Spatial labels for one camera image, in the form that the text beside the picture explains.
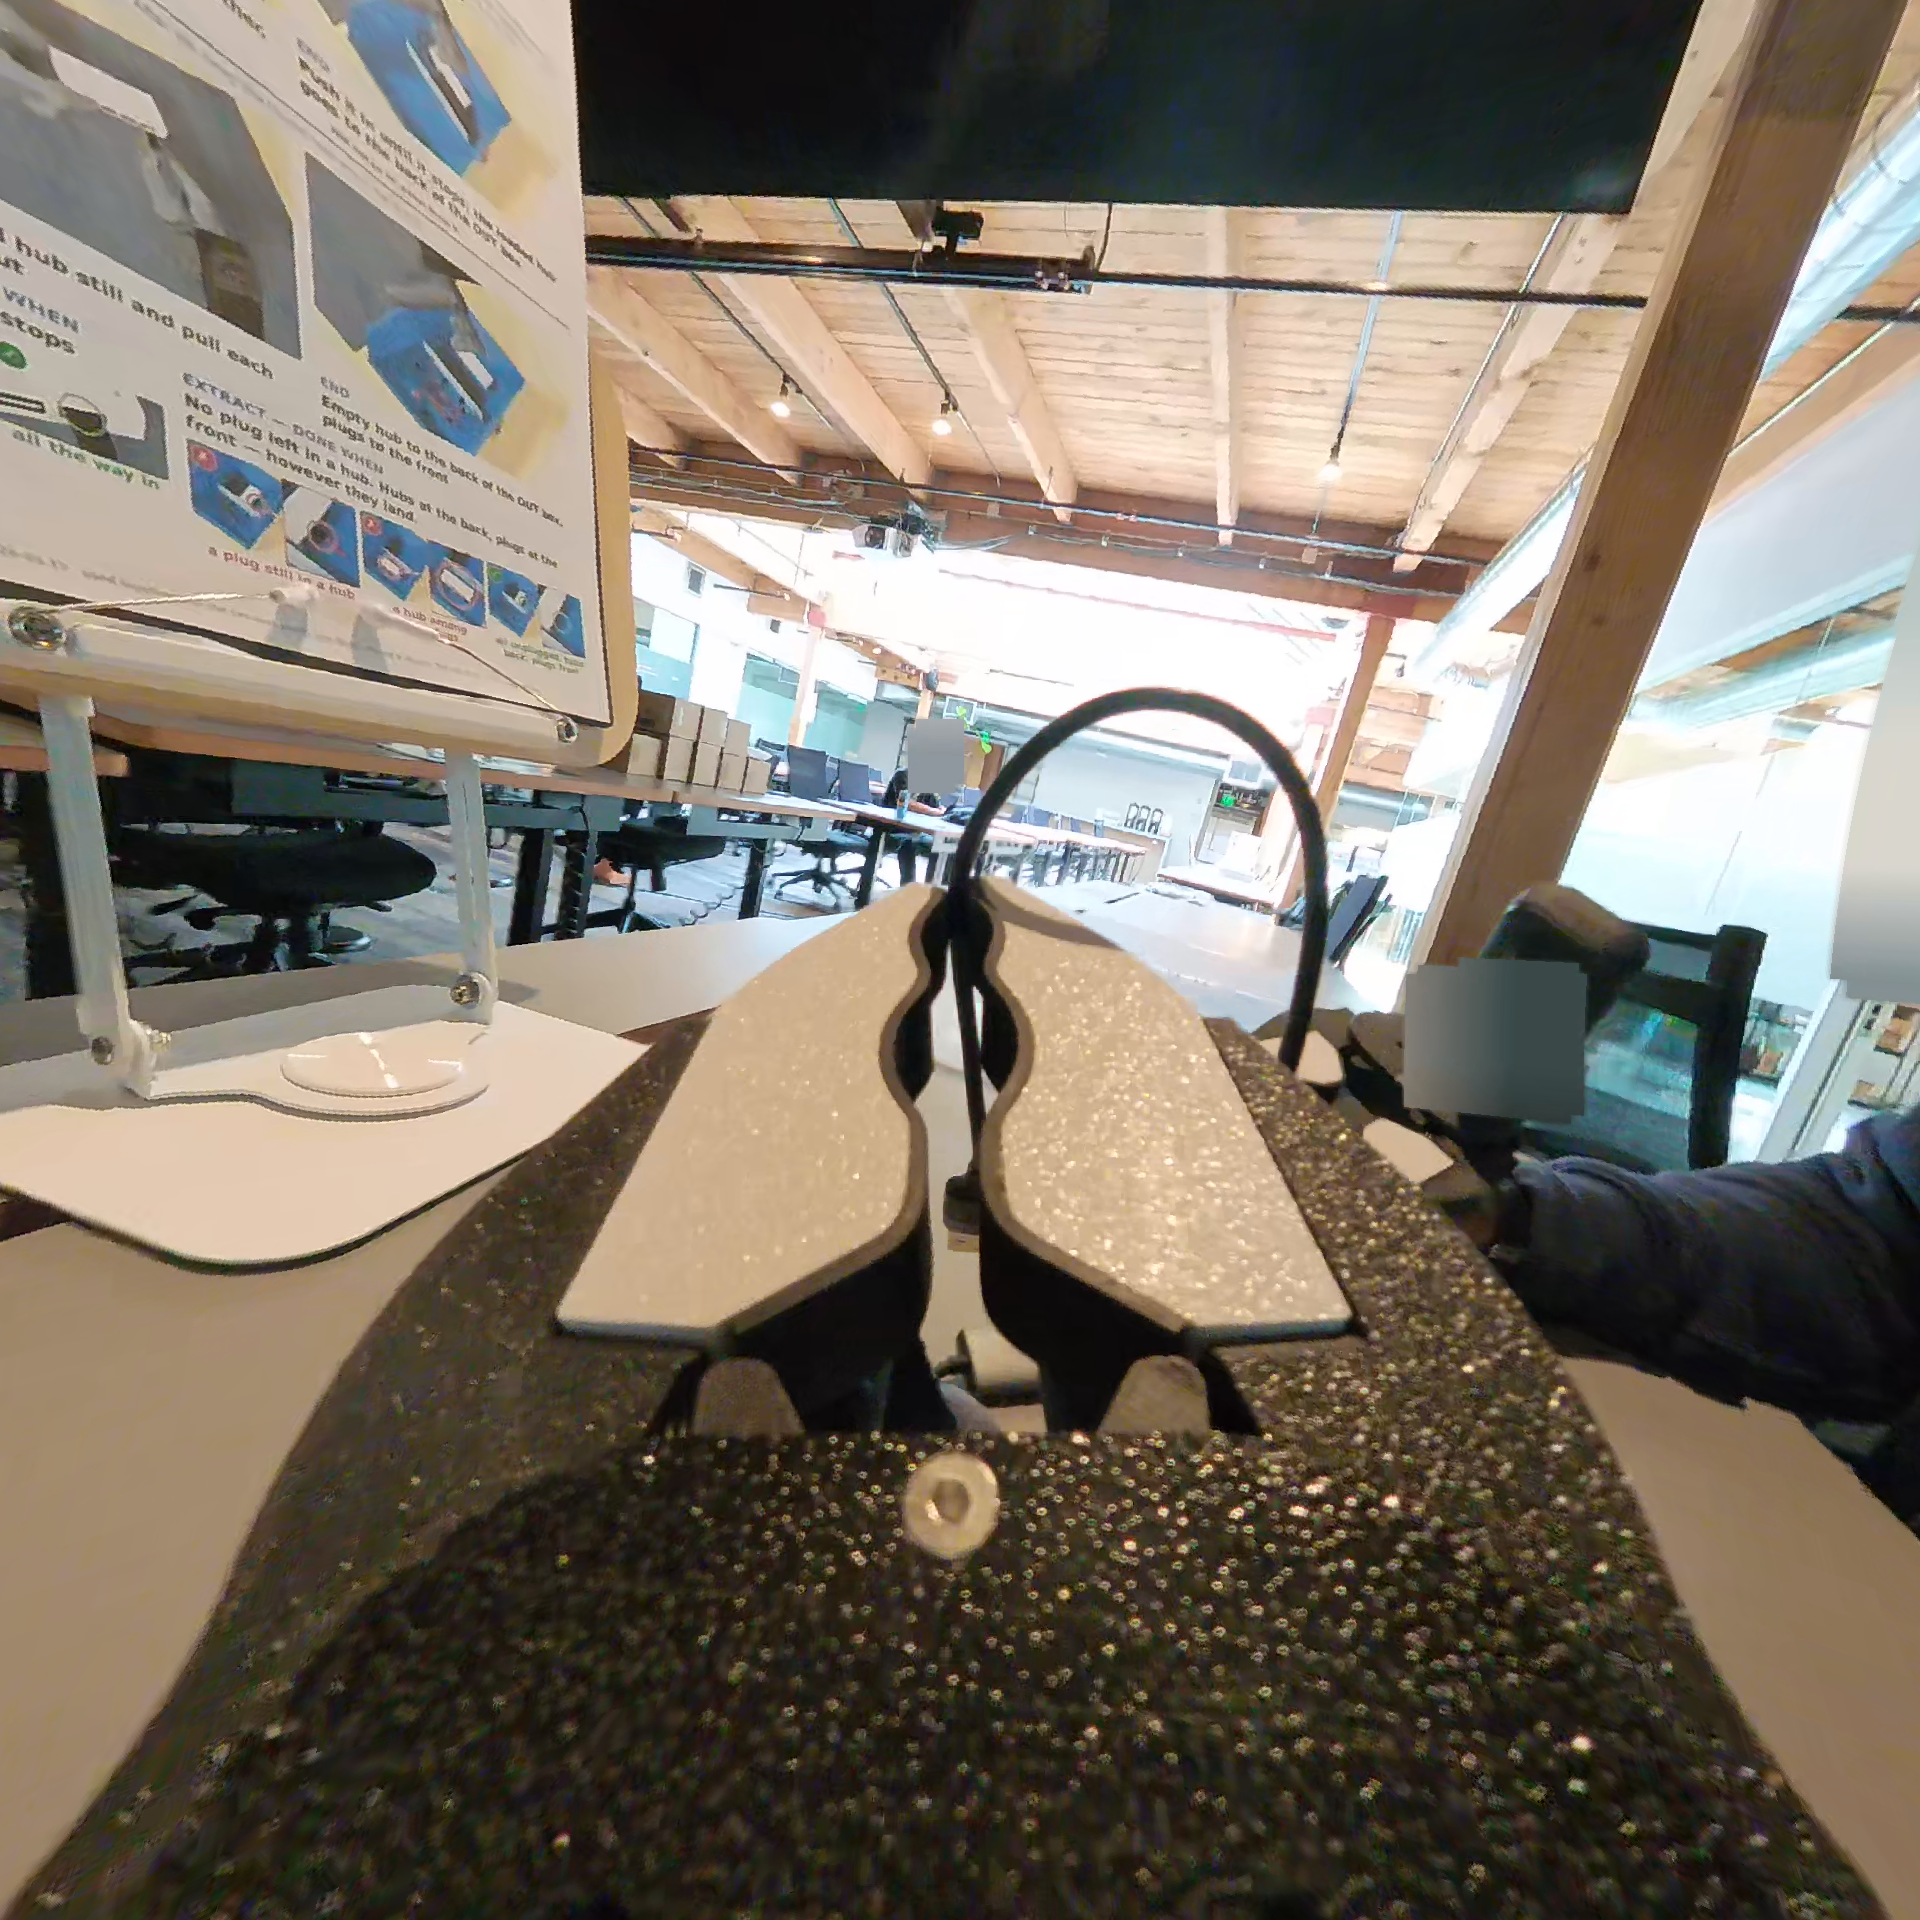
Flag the black office chair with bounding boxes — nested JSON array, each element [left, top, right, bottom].
[[1578, 918, 1771, 1177], [119, 818, 445, 970]]

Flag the printed paper sheets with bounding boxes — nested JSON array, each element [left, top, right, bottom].
[[0, 0, 602, 728]]

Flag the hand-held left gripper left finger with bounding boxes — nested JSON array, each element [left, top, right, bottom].
[[562, 886, 945, 1358]]

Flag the white stand with clear arms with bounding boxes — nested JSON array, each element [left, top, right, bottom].
[[0, 686, 651, 1274]]

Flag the white document stand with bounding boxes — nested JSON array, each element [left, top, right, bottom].
[[0, 360, 641, 777]]

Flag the dark grey hub black cable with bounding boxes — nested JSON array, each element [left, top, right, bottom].
[[932, 686, 1338, 1247]]

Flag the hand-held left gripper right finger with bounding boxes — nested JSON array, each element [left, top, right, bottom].
[[966, 880, 1358, 1358]]

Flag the row of cardboard boxes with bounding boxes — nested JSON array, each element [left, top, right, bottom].
[[625, 691, 778, 801]]

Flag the person's right forearm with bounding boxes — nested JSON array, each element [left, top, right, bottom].
[[1493, 1111, 1920, 1417]]

